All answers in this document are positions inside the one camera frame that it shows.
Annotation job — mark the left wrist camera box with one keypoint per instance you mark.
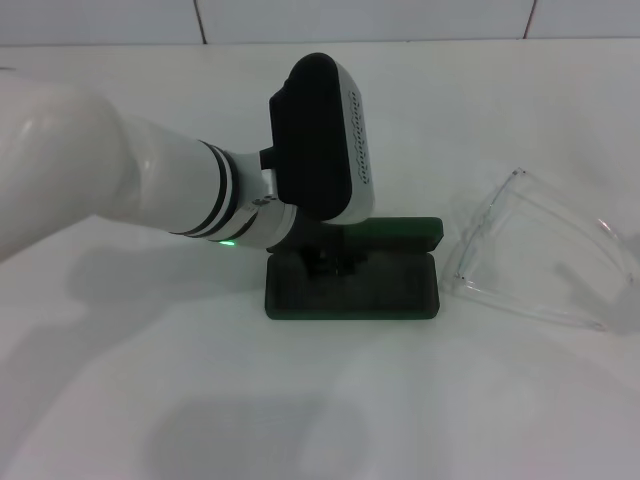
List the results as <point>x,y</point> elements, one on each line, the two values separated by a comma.
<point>310,140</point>

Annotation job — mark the clear plastic glasses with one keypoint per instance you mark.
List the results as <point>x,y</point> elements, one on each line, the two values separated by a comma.
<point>480,235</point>

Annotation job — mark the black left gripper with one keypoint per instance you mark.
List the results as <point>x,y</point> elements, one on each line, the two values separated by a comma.
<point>315,237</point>

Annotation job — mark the green glasses case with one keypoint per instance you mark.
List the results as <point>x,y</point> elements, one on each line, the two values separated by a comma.
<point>390,295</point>

